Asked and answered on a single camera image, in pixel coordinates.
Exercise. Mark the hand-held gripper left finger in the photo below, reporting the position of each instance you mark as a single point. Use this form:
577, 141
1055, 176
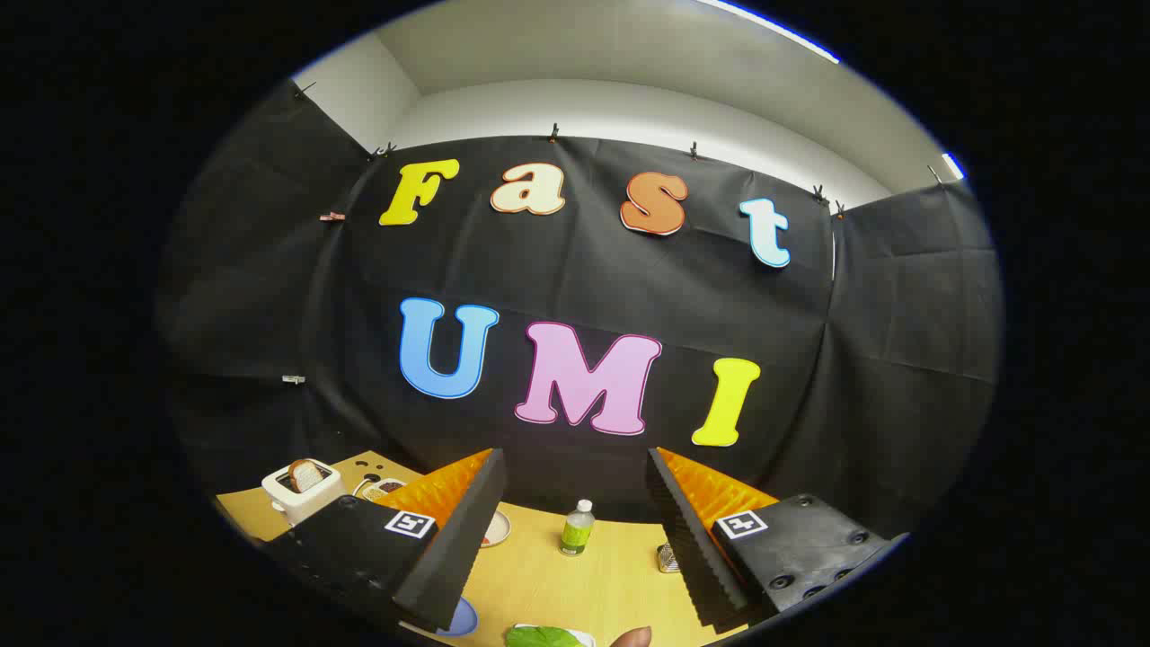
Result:
458, 548

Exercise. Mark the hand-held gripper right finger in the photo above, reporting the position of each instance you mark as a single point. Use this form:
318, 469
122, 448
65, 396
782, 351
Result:
692, 548

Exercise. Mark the green lettuce leaf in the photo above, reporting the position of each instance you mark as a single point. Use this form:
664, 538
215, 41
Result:
539, 638

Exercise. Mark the toasted bread slice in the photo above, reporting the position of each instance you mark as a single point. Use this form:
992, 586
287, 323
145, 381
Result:
307, 474

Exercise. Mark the beige round plate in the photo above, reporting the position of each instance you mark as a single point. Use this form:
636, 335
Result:
497, 530

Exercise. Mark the blue round plate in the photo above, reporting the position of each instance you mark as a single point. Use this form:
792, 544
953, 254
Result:
463, 618

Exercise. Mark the white condiment tray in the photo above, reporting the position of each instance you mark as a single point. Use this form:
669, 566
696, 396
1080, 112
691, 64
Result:
382, 490

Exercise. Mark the green label plastic bottle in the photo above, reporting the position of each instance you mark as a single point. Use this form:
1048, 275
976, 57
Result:
577, 532

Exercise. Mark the white square plate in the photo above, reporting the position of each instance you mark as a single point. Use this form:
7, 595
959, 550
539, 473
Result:
588, 639

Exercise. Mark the white toaster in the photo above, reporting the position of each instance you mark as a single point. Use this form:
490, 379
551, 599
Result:
310, 505

